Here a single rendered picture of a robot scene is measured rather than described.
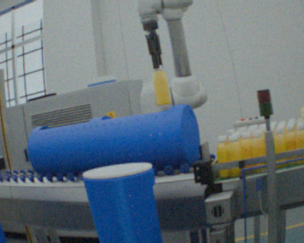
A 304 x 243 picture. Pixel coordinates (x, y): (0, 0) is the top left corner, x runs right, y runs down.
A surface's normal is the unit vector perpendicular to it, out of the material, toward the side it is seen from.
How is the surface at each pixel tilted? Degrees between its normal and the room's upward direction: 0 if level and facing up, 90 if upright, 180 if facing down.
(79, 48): 90
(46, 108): 90
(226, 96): 90
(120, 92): 90
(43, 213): 110
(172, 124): 60
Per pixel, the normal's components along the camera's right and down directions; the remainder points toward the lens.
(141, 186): 0.63, -0.06
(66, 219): -0.30, 0.41
